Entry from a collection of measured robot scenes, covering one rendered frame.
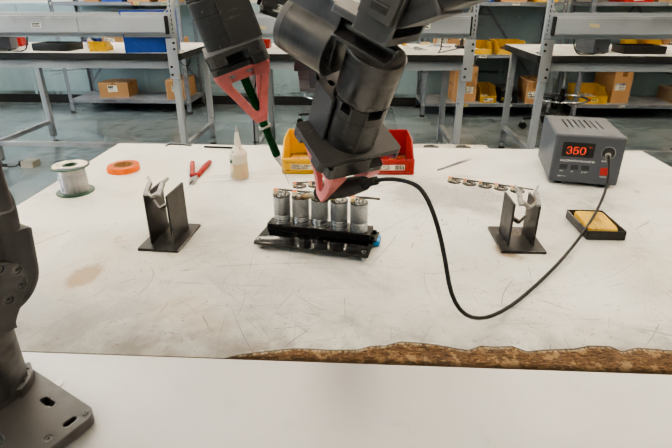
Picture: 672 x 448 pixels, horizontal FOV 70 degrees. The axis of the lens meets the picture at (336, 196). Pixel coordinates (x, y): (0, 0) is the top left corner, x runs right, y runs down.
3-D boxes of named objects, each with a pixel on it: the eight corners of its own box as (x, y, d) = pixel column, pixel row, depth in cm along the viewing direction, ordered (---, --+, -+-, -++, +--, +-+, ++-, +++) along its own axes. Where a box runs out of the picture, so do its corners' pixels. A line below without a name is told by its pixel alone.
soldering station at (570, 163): (616, 190, 85) (629, 138, 82) (547, 184, 88) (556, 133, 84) (595, 163, 99) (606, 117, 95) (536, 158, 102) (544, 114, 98)
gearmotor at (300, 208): (307, 232, 68) (306, 199, 66) (290, 230, 68) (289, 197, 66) (312, 225, 70) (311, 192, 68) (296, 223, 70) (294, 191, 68)
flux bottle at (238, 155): (241, 173, 94) (237, 123, 90) (252, 177, 91) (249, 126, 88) (227, 177, 91) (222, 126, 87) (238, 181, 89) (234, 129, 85)
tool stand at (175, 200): (151, 264, 69) (116, 228, 60) (169, 206, 74) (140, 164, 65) (189, 267, 69) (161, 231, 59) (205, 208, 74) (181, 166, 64)
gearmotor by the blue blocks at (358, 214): (365, 239, 66) (366, 205, 64) (347, 237, 66) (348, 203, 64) (368, 231, 68) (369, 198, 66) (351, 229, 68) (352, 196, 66)
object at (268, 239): (377, 238, 69) (377, 231, 68) (367, 263, 62) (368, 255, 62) (272, 226, 72) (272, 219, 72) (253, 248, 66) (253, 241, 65)
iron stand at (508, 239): (493, 266, 68) (512, 234, 60) (485, 213, 73) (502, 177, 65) (536, 267, 68) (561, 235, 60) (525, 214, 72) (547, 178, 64)
